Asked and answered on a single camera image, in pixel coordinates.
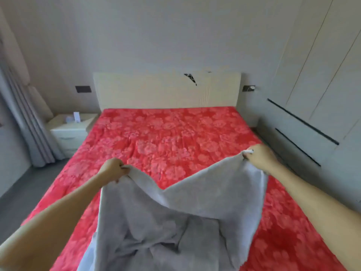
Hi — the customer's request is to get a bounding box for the person's left hand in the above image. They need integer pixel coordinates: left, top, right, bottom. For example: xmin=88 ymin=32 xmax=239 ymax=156
xmin=97 ymin=158 xmax=130 ymax=184

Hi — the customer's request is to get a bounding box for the person's right hand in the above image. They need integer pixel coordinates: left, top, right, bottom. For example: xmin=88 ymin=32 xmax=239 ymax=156
xmin=242 ymin=144 xmax=281 ymax=174

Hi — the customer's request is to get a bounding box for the blue-grey cloth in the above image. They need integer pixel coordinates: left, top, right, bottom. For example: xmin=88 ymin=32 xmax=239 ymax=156
xmin=76 ymin=151 xmax=269 ymax=271

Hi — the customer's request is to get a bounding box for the person's right forearm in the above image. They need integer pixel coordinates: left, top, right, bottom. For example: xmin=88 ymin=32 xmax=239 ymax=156
xmin=270 ymin=162 xmax=361 ymax=271

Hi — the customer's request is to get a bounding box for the person's left forearm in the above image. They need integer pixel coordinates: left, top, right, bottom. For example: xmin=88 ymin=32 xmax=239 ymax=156
xmin=0 ymin=175 xmax=111 ymax=271

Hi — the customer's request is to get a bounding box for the cream nightstand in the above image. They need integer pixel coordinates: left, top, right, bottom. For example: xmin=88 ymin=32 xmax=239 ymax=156
xmin=46 ymin=113 xmax=100 ymax=158

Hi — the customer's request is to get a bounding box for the red floral mattress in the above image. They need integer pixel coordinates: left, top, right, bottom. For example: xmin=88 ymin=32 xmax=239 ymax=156
xmin=23 ymin=106 xmax=346 ymax=271

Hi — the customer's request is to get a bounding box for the white wardrobe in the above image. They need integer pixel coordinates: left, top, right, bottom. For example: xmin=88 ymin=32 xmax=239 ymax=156
xmin=256 ymin=0 xmax=361 ymax=213

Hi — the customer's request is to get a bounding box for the grey curtain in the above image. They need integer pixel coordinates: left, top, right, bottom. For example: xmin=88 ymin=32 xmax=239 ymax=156
xmin=0 ymin=50 xmax=66 ymax=168

